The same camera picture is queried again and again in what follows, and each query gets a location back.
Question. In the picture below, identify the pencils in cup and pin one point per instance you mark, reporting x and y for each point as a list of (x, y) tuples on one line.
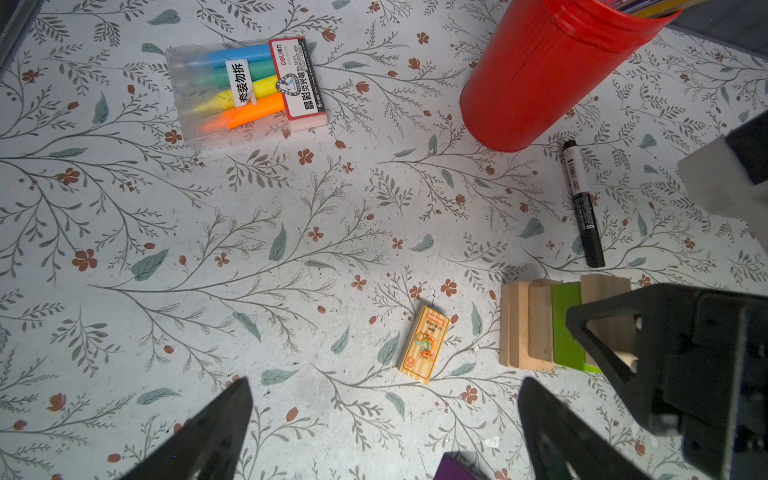
[(651, 9)]

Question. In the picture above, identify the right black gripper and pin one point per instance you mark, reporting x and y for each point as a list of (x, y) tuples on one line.
[(701, 359)]

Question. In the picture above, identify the red pencil cup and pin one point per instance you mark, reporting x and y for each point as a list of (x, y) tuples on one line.
[(543, 58)]

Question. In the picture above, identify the purple block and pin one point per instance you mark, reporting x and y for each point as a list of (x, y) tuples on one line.
[(450, 468)]

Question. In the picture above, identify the black marker pen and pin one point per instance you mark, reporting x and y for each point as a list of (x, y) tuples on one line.
[(583, 206)]

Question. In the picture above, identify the printed dragon wood block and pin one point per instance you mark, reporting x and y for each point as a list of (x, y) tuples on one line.
[(421, 351)]

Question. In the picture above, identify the coloured marker pack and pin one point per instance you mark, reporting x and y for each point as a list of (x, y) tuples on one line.
[(227, 93)]

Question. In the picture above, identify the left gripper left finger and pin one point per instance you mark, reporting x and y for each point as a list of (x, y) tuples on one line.
[(209, 445)]

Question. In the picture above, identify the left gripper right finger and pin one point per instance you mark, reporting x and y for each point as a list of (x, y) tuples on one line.
[(561, 445)]

